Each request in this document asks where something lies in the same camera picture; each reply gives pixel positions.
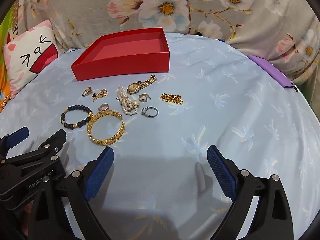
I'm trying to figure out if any colourful cartoon mat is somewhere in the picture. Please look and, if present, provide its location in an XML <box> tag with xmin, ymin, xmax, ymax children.
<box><xmin>0</xmin><ymin>2</ymin><xmax>19</xmax><ymax>113</ymax></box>

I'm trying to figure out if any cat face pillow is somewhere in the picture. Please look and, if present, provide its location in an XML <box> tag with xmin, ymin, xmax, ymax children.
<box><xmin>3</xmin><ymin>19</ymin><xmax>60</xmax><ymax>97</ymax></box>

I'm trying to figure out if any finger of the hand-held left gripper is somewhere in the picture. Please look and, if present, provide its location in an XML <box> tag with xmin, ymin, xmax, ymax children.
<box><xmin>0</xmin><ymin>127</ymin><xmax>30</xmax><ymax>159</ymax></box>
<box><xmin>7</xmin><ymin>129</ymin><xmax>67</xmax><ymax>178</ymax></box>

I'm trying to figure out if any purple flat box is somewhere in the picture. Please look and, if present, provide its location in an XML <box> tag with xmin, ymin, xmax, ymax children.
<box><xmin>247</xmin><ymin>54</ymin><xmax>298</xmax><ymax>89</ymax></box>

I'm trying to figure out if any gold chain bracelet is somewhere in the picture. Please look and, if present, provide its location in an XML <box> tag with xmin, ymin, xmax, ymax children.
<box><xmin>160</xmin><ymin>93</ymin><xmax>184</xmax><ymax>105</ymax></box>

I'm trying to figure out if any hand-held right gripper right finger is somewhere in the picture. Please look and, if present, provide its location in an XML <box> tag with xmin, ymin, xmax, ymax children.
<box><xmin>206</xmin><ymin>145</ymin><xmax>294</xmax><ymax>240</ymax></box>

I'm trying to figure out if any light blue palm-print sheet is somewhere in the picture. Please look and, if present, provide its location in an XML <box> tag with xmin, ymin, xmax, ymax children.
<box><xmin>0</xmin><ymin>31</ymin><xmax>318</xmax><ymax>240</ymax></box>

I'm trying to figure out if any gold bangle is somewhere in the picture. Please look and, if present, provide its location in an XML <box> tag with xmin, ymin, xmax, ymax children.
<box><xmin>87</xmin><ymin>110</ymin><xmax>125</xmax><ymax>145</ymax></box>

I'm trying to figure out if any pearl bracelet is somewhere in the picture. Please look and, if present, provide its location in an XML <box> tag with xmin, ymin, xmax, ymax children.
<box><xmin>116</xmin><ymin>85</ymin><xmax>140</xmax><ymax>116</ymax></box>

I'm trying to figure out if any black bead bracelet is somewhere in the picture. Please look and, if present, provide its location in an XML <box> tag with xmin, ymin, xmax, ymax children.
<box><xmin>60</xmin><ymin>104</ymin><xmax>93</xmax><ymax>130</ymax></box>

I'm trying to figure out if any thin gold necklace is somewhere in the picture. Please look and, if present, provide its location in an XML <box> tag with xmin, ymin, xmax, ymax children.
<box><xmin>92</xmin><ymin>89</ymin><xmax>109</xmax><ymax>102</ymax></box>

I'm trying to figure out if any grey floral blanket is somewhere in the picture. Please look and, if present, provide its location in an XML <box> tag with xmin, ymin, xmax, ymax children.
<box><xmin>10</xmin><ymin>0</ymin><xmax>320</xmax><ymax>85</ymax></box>

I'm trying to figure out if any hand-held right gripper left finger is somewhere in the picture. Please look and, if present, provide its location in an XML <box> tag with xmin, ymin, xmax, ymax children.
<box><xmin>31</xmin><ymin>146</ymin><xmax>115</xmax><ymax>240</ymax></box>

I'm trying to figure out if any silver ring with stone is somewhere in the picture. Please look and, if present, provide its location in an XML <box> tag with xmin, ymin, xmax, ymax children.
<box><xmin>141</xmin><ymin>106</ymin><xmax>159</xmax><ymax>117</ymax></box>

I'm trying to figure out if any gold wristwatch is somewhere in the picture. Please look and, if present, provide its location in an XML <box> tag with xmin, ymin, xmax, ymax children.
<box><xmin>126</xmin><ymin>74</ymin><xmax>157</xmax><ymax>95</ymax></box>

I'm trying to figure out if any red cardboard box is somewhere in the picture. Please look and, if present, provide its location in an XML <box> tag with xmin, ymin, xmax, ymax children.
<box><xmin>70</xmin><ymin>27</ymin><xmax>171</xmax><ymax>82</ymax></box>

